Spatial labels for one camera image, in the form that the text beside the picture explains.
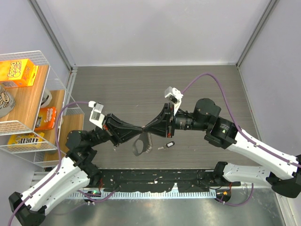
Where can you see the orange razor package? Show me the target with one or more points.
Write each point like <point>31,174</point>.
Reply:
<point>46,119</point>

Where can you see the slotted cable duct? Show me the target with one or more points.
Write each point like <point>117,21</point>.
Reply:
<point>173,194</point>

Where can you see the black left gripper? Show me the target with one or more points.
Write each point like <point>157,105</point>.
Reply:
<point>118,130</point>

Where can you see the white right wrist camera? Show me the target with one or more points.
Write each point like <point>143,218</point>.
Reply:
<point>175,97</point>

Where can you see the white bottle on shelf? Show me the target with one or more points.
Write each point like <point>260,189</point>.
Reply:
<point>46,98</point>

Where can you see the white wire shelf rack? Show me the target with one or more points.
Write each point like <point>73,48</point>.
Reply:
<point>22,118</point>

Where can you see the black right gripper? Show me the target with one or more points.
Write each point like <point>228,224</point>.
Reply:
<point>158,125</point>

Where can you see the grey cartoon pouch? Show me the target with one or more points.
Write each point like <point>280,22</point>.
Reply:
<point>7,102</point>

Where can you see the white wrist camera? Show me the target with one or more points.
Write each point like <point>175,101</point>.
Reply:
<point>96,116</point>
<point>175,97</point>

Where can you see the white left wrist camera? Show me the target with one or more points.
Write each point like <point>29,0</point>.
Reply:
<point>96,116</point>

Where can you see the yellow candy box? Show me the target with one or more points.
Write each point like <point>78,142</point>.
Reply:
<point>27,140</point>

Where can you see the orange yellow snack box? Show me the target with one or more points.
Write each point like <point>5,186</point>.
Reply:
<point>18,73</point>

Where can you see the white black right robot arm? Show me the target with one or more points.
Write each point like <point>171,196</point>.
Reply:
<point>280,171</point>

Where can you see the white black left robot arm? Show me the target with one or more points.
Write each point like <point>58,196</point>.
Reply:
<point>74,171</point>

